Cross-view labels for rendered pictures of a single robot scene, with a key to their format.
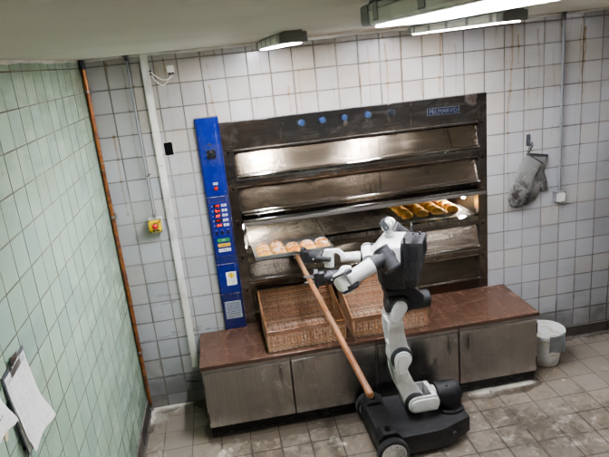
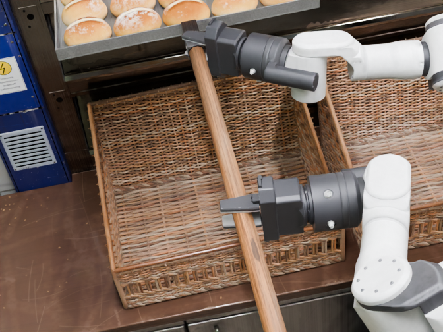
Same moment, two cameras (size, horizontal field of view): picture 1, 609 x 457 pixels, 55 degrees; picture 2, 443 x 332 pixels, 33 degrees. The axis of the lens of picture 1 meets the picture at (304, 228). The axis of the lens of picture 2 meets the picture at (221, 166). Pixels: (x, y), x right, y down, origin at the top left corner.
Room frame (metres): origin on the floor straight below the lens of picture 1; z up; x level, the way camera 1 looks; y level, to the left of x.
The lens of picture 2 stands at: (2.53, -0.04, 2.06)
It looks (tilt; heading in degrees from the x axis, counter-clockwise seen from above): 45 degrees down; 4
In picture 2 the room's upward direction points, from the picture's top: 9 degrees counter-clockwise
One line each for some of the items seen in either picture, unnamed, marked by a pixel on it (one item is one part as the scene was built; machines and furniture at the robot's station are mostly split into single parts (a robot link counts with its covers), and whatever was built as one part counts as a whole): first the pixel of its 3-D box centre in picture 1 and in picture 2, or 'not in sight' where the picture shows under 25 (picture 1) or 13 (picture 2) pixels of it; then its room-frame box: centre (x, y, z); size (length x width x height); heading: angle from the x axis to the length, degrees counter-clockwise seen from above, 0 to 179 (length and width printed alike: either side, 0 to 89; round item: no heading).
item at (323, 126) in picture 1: (356, 121); not in sight; (4.18, -0.45, 1.99); 1.80 x 0.08 x 0.21; 97
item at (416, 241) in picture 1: (400, 258); not in sight; (3.28, -0.56, 1.27); 0.34 x 0.30 x 0.36; 159
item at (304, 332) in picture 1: (300, 314); (211, 179); (3.82, 0.09, 0.72); 0.56 x 0.49 x 0.28; 99
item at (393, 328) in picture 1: (397, 330); not in sight; (3.29, -0.51, 0.78); 0.18 x 0.15 x 0.47; 8
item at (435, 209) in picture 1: (419, 204); not in sight; (4.67, -0.97, 1.21); 0.61 x 0.48 x 0.06; 7
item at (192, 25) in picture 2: not in sight; (192, 39); (3.75, 0.07, 1.19); 0.09 x 0.04 x 0.03; 9
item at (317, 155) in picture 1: (359, 150); not in sight; (4.16, -0.45, 1.80); 1.79 x 0.11 x 0.19; 97
